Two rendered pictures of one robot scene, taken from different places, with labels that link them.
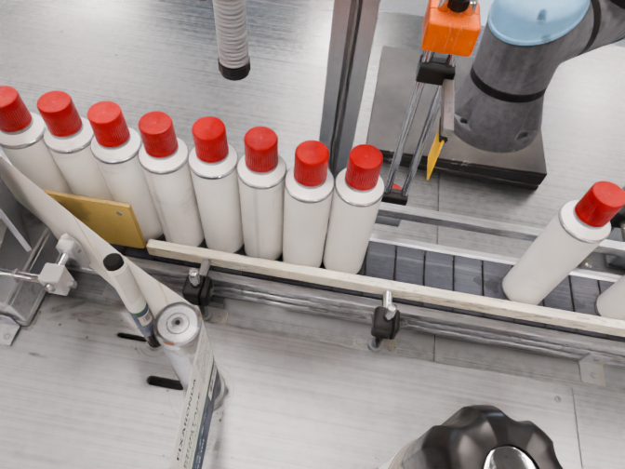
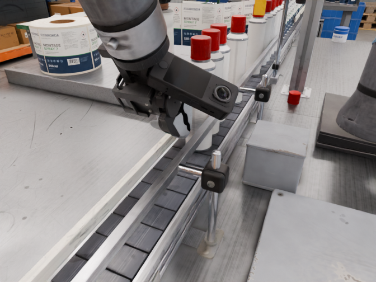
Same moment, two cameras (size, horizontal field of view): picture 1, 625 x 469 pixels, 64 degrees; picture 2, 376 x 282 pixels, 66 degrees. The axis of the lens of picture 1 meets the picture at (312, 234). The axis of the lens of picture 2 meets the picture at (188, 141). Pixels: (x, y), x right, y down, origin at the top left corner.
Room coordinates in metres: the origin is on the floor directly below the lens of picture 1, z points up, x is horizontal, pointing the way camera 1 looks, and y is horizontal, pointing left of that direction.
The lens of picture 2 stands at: (0.45, -0.96, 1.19)
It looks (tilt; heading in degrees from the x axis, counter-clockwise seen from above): 32 degrees down; 110
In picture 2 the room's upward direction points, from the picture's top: straight up
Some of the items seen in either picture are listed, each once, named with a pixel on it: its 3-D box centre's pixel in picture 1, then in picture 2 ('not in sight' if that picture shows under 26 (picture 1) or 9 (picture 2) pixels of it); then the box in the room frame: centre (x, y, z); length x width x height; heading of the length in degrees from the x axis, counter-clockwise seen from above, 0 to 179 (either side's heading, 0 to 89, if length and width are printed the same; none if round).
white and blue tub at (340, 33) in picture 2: not in sight; (340, 34); (0.65, 0.79, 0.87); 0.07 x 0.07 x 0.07
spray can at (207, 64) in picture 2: not in sight; (199, 97); (0.31, -0.51, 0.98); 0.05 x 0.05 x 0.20
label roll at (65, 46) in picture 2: not in sight; (67, 44); (-0.27, -0.18, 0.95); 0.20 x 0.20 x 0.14
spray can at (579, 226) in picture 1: (558, 248); (235, 61); (0.32, -0.28, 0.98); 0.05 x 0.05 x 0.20
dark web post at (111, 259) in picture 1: (137, 306); not in sight; (0.20, 0.16, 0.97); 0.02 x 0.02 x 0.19
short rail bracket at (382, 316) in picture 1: (383, 328); not in sight; (0.24, -0.10, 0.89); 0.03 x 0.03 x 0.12; 87
